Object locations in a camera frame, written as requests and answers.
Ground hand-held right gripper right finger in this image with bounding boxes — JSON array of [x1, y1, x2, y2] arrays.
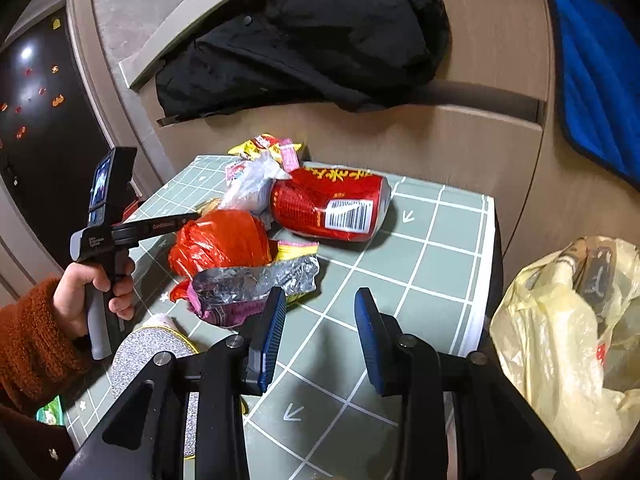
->
[[354, 287, 581, 480]]

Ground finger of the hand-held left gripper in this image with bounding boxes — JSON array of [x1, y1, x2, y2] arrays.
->
[[172, 211, 202, 232]]

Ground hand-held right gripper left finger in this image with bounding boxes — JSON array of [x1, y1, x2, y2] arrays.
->
[[60, 287, 288, 480]]

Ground orange plastic bag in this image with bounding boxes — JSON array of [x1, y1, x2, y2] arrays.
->
[[167, 209, 275, 281]]

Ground yellow plastic bag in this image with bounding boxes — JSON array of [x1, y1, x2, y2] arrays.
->
[[490, 235, 640, 471]]

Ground person's left forearm brown sleeve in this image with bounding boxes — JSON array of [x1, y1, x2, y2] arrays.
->
[[0, 277, 93, 413]]

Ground person's left hand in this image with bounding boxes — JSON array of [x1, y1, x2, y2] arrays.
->
[[52, 260, 136, 340]]

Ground silver purple snack wrapper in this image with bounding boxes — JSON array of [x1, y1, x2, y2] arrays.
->
[[187, 255, 321, 328]]

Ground white plastic bag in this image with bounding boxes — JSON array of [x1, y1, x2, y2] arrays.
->
[[219, 152, 292, 217]]

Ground green grid table mat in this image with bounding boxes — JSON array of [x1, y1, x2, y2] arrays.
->
[[65, 155, 497, 480]]

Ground black panel with orange stickers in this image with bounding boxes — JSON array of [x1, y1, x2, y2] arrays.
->
[[0, 7, 128, 261]]

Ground yellow pink snack wrapper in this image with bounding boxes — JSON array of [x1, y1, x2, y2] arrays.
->
[[276, 240, 321, 262]]

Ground yellow red snack wrapper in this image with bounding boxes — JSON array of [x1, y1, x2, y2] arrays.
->
[[228, 133, 281, 160]]

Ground red noodle cup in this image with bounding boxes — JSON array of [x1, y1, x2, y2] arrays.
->
[[270, 162, 392, 242]]

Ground grey sandpaper disc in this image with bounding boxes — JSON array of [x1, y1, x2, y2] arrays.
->
[[109, 326, 201, 461]]

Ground black jacket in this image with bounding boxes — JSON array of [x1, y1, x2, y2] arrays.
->
[[155, 0, 451, 123]]

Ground green printed packet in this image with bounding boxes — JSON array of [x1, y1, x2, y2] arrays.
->
[[35, 395, 67, 427]]

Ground dark brown garment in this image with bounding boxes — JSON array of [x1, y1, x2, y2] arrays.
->
[[0, 402, 76, 480]]

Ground brown wooden cabinet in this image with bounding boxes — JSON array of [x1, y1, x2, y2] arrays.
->
[[67, 0, 557, 281]]

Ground blue cloth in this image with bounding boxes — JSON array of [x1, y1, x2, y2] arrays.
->
[[542, 0, 640, 191]]

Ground beige curved chair rail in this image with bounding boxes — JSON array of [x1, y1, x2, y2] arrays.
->
[[119, 0, 263, 92]]

